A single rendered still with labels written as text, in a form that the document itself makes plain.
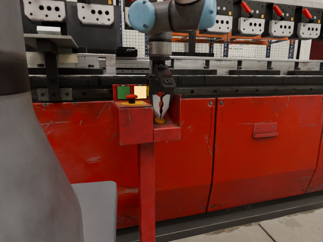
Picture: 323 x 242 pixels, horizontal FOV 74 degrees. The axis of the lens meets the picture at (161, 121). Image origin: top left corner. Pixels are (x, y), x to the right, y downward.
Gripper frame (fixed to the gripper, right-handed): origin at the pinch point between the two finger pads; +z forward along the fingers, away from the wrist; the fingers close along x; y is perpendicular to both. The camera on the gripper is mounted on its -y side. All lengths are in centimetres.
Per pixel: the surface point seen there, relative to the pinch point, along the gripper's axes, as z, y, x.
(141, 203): 31.3, -3.7, 7.6
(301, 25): -40, 34, -94
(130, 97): -7.1, -0.8, 10.5
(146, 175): 20.5, -3.0, 5.5
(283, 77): -11, 21, -75
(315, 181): 56, 18, -113
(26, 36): -25.0, 13.2, 40.8
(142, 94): -6.3, 9.2, 4.1
